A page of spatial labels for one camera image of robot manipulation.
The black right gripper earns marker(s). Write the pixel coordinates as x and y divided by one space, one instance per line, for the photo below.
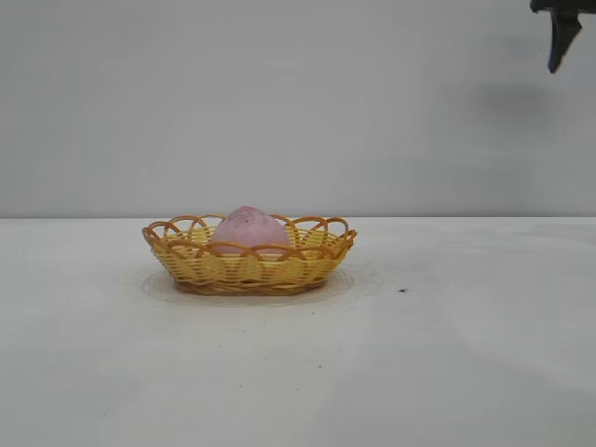
565 4

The yellow woven wicker basket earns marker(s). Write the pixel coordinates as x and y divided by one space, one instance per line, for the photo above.
251 270

